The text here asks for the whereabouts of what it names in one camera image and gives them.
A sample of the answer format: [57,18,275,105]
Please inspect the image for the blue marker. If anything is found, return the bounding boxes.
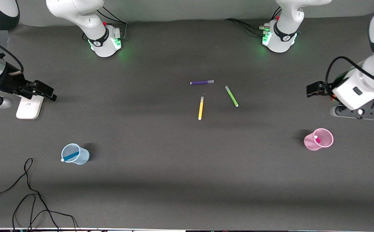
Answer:
[61,151,80,162]

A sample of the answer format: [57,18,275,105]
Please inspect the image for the white stand with base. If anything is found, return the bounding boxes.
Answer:
[15,93,45,120]

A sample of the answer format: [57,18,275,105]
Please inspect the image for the pink plastic cup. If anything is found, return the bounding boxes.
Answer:
[304,128,334,151]

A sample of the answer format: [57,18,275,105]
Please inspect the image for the light blue plastic cup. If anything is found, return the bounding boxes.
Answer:
[61,143,90,165]

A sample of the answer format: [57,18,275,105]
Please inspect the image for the green marker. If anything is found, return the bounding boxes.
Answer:
[225,85,239,107]

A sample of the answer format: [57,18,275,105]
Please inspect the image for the right arm black hose cable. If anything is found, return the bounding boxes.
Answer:
[0,33,24,74]

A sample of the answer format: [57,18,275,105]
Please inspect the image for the thin black loose cable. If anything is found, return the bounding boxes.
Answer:
[0,158,78,231]

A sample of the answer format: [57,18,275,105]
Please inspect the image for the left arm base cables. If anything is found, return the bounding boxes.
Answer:
[224,7,283,36]

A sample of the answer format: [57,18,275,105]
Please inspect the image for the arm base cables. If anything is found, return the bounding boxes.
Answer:
[224,7,283,36]
[82,4,128,42]

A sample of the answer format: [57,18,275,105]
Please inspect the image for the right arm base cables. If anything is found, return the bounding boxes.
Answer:
[82,4,128,42]

